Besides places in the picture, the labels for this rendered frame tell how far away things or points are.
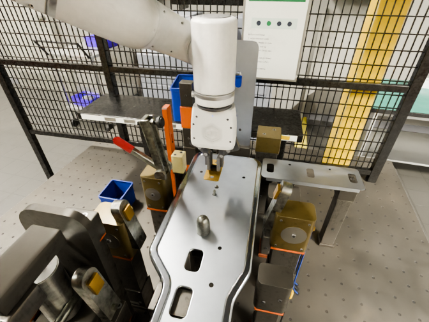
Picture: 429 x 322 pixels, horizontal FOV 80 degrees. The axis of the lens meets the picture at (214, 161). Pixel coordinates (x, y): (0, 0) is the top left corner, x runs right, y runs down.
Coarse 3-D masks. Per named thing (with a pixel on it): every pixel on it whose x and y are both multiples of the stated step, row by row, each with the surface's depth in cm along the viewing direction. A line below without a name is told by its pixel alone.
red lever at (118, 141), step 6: (114, 138) 66; (120, 138) 66; (120, 144) 65; (126, 144) 66; (126, 150) 66; (132, 150) 66; (138, 150) 67; (138, 156) 67; (144, 156) 67; (150, 162) 67
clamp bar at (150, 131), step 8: (144, 120) 59; (152, 120) 60; (160, 120) 59; (144, 128) 60; (152, 128) 63; (144, 136) 61; (152, 136) 61; (152, 144) 62; (160, 144) 65; (152, 152) 64; (160, 152) 67; (160, 160) 65; (160, 168) 66; (168, 168) 69
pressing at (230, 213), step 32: (192, 160) 82; (224, 160) 83; (256, 160) 83; (192, 192) 71; (224, 192) 71; (256, 192) 71; (192, 224) 62; (224, 224) 62; (160, 256) 55; (224, 256) 55; (192, 288) 49; (224, 288) 49; (160, 320) 44; (192, 320) 44; (224, 320) 45
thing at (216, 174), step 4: (212, 164) 65; (212, 168) 64; (220, 168) 65; (208, 172) 64; (212, 172) 64; (216, 172) 64; (220, 172) 64; (204, 176) 63; (208, 176) 63; (216, 176) 63; (212, 180) 62; (216, 180) 61
